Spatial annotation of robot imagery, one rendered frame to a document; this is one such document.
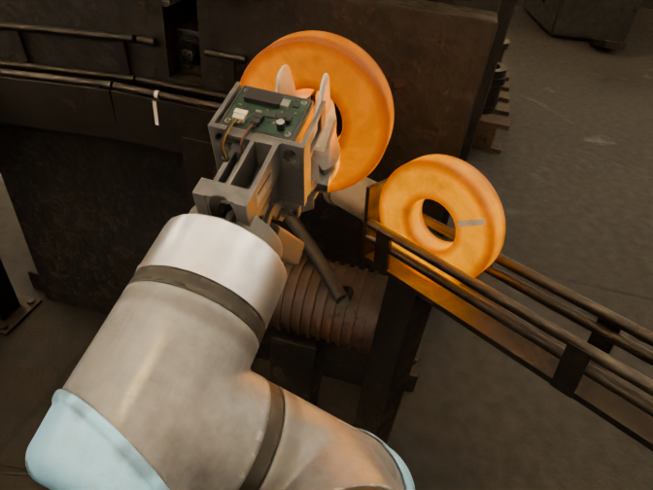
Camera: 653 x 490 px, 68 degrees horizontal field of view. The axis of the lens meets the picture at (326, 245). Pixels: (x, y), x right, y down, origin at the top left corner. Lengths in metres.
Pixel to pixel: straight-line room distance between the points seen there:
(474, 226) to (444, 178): 0.06
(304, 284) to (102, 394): 0.50
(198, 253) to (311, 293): 0.45
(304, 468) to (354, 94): 0.31
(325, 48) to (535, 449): 1.08
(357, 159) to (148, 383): 0.30
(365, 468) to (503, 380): 1.13
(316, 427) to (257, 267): 0.10
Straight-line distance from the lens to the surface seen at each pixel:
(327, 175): 0.41
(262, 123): 0.36
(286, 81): 0.44
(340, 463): 0.29
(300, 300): 0.73
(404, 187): 0.58
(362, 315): 0.72
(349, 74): 0.46
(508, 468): 1.27
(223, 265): 0.29
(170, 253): 0.30
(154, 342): 0.27
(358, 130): 0.47
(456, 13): 0.77
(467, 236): 0.55
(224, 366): 0.28
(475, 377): 1.38
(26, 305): 1.55
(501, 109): 2.59
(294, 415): 0.30
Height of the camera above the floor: 1.03
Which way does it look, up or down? 39 degrees down
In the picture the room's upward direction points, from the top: 7 degrees clockwise
